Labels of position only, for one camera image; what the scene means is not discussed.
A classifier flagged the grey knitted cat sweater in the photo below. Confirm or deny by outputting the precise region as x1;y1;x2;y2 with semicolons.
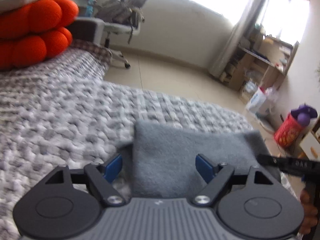
117;121;269;198

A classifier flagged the person's right hand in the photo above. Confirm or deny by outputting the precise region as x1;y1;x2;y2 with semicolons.
299;189;318;235

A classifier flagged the white wooden side cabinet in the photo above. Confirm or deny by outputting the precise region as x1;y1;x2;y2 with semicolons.
297;119;319;161

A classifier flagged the red patterned basket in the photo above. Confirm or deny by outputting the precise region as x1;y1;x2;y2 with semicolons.
273;113;304;148

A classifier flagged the grey white quilted bedspread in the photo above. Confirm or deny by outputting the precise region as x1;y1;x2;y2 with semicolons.
0;48;301;240

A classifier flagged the white blue cardboard box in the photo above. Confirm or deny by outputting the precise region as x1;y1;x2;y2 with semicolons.
246;87;278;117

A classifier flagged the wooden desk shelf unit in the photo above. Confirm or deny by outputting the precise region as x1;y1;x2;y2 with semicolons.
219;26;299;103

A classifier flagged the grey checkered blanket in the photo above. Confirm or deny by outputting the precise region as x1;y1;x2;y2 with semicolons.
71;39;112;63

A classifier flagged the white office chair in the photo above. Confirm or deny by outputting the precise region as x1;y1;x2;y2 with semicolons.
97;0;153;69

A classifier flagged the right beige curtain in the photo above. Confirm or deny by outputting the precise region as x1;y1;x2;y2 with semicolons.
208;0;266;78

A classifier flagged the orange pumpkin cushion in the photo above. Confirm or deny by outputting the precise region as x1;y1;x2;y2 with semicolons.
1;0;79;71

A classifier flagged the grey backpack on chair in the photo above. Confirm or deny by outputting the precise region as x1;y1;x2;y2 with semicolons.
95;0;139;25

